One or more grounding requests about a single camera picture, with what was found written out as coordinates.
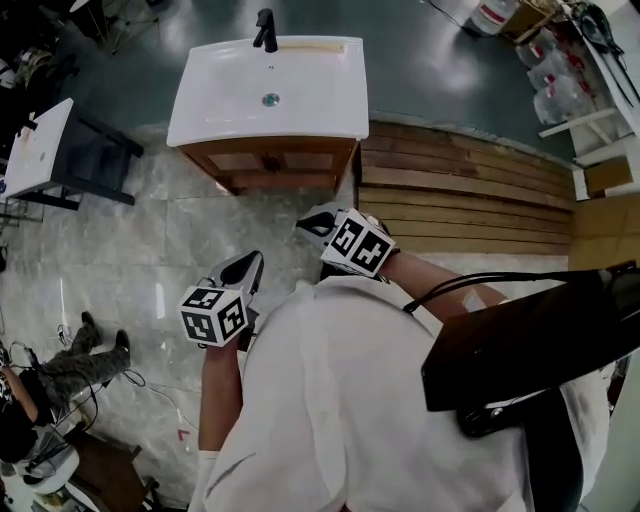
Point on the wooden stick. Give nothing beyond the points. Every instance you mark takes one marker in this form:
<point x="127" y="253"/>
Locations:
<point x="310" y="46"/>

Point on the person's right forearm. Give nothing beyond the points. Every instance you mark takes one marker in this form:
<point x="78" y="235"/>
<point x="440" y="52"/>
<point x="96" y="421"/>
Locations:
<point x="425" y="275"/>

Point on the wooden vanity cabinet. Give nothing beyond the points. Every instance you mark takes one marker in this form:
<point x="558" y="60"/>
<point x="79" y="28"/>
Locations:
<point x="250" y="160"/>

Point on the black sink faucet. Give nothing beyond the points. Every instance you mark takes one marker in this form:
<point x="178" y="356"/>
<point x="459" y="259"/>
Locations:
<point x="267" y="35"/>

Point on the white jug with red label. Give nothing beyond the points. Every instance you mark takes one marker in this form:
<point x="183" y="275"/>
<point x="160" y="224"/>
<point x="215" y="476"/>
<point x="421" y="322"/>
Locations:
<point x="490" y="15"/>

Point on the white frame table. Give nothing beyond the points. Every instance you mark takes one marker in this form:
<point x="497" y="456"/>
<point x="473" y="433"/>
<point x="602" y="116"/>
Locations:
<point x="580" y="120"/>

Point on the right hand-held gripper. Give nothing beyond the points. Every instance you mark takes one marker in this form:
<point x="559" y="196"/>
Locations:
<point x="357" y="245"/>

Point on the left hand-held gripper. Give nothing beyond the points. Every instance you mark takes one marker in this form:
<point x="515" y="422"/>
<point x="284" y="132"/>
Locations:
<point x="215" y="315"/>

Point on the wooden plank platform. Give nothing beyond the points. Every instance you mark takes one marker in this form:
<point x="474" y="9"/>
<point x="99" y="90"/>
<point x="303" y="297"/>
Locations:
<point x="475" y="200"/>

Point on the person's white shirt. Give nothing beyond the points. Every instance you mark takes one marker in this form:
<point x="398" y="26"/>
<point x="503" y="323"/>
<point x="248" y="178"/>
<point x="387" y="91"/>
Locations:
<point x="350" y="400"/>

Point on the black equipment box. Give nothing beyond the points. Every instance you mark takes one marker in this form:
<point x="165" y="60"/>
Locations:
<point x="525" y="340"/>

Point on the person's left forearm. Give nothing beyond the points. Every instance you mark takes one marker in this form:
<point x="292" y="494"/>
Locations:
<point x="220" y="400"/>

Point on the white ceramic sink basin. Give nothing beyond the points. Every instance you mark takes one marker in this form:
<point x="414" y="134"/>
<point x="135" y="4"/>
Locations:
<point x="310" y="100"/>

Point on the dark wooden stool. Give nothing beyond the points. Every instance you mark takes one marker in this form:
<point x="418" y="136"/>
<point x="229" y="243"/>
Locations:
<point x="110" y="465"/>

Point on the white side table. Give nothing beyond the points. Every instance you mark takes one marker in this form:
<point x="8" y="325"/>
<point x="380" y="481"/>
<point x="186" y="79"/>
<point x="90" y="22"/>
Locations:
<point x="100" y="150"/>

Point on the metal sink drain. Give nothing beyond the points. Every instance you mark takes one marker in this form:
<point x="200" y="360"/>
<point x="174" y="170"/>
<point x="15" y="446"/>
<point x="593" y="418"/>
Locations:
<point x="271" y="100"/>

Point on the brown cardboard box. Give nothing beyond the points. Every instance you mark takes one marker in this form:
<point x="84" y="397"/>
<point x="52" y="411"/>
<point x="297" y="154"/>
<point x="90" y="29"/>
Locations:
<point x="525" y="17"/>

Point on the flat cardboard sheet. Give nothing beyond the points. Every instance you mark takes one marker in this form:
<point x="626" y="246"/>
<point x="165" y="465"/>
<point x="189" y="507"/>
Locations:
<point x="605" y="230"/>

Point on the clear plastic water jug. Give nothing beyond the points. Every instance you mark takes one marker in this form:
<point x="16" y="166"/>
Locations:
<point x="565" y="102"/>
<point x="552" y="70"/>

